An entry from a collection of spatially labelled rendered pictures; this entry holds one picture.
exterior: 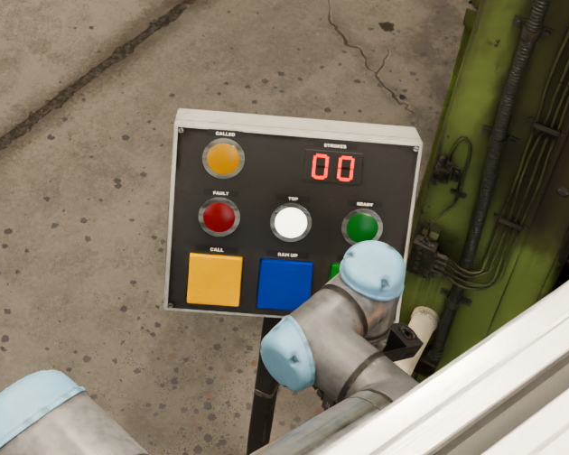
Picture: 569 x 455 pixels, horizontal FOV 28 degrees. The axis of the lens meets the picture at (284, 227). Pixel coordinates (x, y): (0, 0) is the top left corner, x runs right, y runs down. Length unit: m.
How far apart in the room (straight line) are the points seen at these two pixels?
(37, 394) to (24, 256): 1.95
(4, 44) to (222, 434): 1.43
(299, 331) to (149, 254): 1.69
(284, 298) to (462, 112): 0.39
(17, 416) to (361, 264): 0.48
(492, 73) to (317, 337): 0.57
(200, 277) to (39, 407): 0.66
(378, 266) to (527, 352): 0.96
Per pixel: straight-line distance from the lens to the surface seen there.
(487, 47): 1.64
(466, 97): 1.71
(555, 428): 0.33
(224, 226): 1.58
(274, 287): 1.61
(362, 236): 1.59
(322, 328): 1.26
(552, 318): 0.35
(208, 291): 1.61
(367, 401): 1.18
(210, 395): 2.68
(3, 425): 0.98
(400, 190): 1.57
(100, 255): 2.91
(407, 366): 2.01
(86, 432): 0.96
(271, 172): 1.55
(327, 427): 1.12
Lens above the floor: 2.30
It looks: 50 degrees down
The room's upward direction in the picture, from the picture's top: 8 degrees clockwise
